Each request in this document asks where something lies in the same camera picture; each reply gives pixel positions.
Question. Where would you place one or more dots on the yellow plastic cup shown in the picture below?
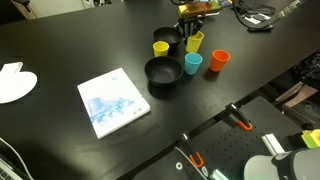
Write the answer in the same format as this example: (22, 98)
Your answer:
(193, 45)
(160, 50)

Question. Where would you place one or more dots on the blue plastic cup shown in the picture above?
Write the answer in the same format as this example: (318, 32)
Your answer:
(192, 65)

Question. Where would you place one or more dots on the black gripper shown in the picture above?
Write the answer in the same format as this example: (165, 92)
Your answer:
(190, 20)

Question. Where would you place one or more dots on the black clamp with orange grip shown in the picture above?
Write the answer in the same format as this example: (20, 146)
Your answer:
(240, 119)
(192, 151)

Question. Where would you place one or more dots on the large black bowl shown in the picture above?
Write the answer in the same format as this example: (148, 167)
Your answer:
(163, 71)

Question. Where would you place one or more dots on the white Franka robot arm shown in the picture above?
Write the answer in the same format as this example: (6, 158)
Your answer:
(263, 168)

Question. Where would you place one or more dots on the orange plastic cup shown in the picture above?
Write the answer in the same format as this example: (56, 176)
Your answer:
(218, 61)

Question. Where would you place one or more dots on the white and blue book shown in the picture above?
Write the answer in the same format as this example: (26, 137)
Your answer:
(111, 101)

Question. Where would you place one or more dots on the brown cardboard piece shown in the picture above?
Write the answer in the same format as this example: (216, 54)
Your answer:
(296, 95)

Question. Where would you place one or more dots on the small black bowl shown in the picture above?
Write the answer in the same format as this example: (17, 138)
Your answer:
(165, 35)

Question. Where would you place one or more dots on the white round paper plate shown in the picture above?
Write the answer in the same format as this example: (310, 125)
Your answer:
(15, 85)

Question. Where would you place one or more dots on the silver aluminium bracket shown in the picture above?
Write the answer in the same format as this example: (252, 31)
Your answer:
(272, 144)

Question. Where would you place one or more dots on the yellow green plastic block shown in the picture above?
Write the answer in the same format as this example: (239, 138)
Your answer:
(311, 138)

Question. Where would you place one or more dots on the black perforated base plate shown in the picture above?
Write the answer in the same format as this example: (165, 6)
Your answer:
(233, 146)

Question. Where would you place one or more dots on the laptop computer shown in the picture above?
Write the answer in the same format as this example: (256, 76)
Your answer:
(8, 171)

